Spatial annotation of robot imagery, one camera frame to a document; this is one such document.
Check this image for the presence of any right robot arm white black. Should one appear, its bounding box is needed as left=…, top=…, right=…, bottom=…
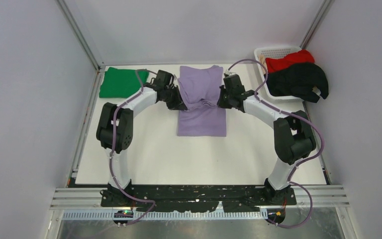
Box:
left=217, top=73, right=316, bottom=205

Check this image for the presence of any folded green t shirt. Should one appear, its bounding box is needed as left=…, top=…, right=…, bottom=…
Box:
left=99, top=67, right=141, bottom=99

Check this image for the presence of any left corner metal post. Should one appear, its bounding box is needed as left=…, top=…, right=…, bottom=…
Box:
left=55, top=0, right=100, bottom=71

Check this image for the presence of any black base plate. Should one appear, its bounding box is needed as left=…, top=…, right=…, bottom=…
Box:
left=100, top=185, right=296, bottom=213

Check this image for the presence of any red t shirt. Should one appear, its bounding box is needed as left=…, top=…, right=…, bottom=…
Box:
left=265, top=50, right=315, bottom=73

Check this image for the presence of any beige t shirt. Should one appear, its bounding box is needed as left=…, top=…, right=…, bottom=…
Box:
left=258, top=54, right=268, bottom=77

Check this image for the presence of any corner metal post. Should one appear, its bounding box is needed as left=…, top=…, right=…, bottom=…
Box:
left=55, top=0, right=100, bottom=71
left=300, top=0, right=335, bottom=49

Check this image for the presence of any black t shirt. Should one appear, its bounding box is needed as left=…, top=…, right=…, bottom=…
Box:
left=267, top=62, right=329, bottom=103

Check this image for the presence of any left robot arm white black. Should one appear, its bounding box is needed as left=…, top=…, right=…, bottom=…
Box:
left=96, top=70, right=186, bottom=206

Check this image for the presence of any white plastic basket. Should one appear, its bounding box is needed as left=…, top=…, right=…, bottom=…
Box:
left=254, top=45, right=303, bottom=103

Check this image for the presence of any aluminium frame rail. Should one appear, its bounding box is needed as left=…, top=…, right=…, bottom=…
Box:
left=51, top=185, right=350, bottom=212

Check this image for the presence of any white slotted cable duct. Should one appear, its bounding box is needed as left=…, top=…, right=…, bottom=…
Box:
left=62, top=209, right=284, bottom=221

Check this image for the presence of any purple t shirt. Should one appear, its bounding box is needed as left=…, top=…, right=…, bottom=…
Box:
left=177, top=65, right=227, bottom=137

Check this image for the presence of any right corner metal post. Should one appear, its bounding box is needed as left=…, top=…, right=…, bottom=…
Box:
left=300, top=0, right=335, bottom=49

